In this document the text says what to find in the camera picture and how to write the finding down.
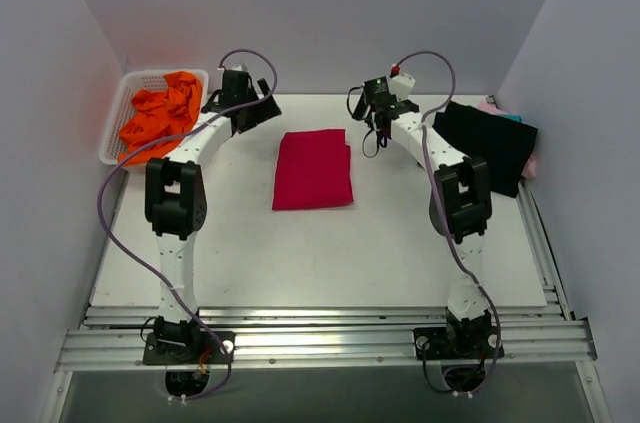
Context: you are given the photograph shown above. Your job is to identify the folded black t-shirt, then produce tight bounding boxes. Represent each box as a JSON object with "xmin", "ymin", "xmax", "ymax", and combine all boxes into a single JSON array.
[{"xmin": 433, "ymin": 102, "xmax": 538, "ymax": 198}]

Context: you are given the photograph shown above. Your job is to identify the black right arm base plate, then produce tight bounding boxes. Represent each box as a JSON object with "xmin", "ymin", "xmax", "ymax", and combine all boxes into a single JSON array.
[{"xmin": 413, "ymin": 327, "xmax": 505, "ymax": 361}]

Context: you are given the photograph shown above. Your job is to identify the white plastic basket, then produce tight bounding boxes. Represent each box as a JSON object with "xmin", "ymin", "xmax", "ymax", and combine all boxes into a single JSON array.
[{"xmin": 98, "ymin": 68, "xmax": 209, "ymax": 166}]

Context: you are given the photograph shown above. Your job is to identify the crumpled orange t-shirt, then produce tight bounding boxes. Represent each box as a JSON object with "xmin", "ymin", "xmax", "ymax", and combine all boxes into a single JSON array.
[{"xmin": 118, "ymin": 71, "xmax": 203, "ymax": 161}]

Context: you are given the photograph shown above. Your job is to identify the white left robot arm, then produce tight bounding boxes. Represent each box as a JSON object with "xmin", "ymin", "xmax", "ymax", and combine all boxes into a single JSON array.
[{"xmin": 144, "ymin": 64, "xmax": 281, "ymax": 362}]

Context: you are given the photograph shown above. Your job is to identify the folded teal t-shirt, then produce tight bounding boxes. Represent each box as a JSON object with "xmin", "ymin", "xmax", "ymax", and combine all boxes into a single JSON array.
[{"xmin": 500, "ymin": 113, "xmax": 523, "ymax": 123}]

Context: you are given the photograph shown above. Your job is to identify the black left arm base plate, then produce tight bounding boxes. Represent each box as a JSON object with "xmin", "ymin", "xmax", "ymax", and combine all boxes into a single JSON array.
[{"xmin": 142, "ymin": 330, "xmax": 236, "ymax": 366}]

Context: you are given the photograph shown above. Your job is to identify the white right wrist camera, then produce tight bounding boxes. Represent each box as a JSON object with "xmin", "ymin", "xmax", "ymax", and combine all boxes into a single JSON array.
[{"xmin": 388, "ymin": 65, "xmax": 415, "ymax": 101}]

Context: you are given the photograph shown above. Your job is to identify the crimson red t-shirt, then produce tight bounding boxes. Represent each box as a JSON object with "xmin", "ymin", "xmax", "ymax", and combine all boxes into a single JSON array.
[{"xmin": 272, "ymin": 128, "xmax": 354, "ymax": 211}]

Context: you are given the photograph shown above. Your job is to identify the aluminium rail frame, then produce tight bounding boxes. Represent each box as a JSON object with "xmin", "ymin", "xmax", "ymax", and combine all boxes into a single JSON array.
[{"xmin": 42, "ymin": 188, "xmax": 610, "ymax": 422}]

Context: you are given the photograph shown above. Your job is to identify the folded pink t-shirt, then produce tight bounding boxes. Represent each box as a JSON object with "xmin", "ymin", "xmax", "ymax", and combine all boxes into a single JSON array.
[{"xmin": 478, "ymin": 95, "xmax": 536, "ymax": 179}]

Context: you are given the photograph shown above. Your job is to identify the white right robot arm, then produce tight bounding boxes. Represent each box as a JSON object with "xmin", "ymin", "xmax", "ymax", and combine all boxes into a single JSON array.
[{"xmin": 350, "ymin": 73, "xmax": 500, "ymax": 356}]

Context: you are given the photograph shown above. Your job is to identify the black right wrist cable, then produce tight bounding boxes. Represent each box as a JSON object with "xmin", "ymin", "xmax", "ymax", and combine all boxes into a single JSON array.
[{"xmin": 346, "ymin": 86, "xmax": 394, "ymax": 160}]

